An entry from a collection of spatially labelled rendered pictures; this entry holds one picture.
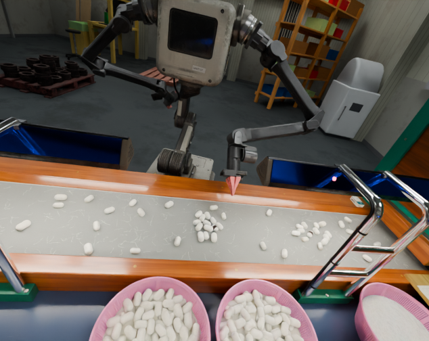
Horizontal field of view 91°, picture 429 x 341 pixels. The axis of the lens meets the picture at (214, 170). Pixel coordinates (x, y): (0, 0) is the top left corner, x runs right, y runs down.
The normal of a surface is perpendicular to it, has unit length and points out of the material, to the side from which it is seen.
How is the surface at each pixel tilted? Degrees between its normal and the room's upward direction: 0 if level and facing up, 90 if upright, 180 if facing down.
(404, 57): 90
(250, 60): 90
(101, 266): 0
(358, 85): 71
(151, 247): 0
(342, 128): 90
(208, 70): 90
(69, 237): 0
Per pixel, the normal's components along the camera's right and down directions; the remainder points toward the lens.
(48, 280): 0.08, 0.58
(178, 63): -0.13, 0.55
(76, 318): 0.20, -0.81
